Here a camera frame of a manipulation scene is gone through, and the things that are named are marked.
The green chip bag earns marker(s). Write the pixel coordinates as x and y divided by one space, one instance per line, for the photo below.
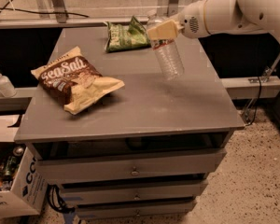
121 38

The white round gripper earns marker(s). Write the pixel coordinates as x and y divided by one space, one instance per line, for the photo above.
192 21

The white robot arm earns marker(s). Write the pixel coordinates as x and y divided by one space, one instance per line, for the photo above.
210 17

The hand sanitizer pump bottle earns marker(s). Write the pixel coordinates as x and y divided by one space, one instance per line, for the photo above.
6 87

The clear plastic water bottle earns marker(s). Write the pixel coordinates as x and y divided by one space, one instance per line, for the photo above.
168 57

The sea salt chip bag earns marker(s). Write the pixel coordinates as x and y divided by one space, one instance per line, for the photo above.
76 80

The metal frame rail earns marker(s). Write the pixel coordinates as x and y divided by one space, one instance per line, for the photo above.
30 14

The grey drawer cabinet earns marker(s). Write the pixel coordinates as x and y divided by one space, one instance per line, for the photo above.
145 149

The white cardboard box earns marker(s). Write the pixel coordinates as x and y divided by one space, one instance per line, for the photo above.
22 194

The green can in box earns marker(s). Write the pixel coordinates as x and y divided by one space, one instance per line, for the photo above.
10 166

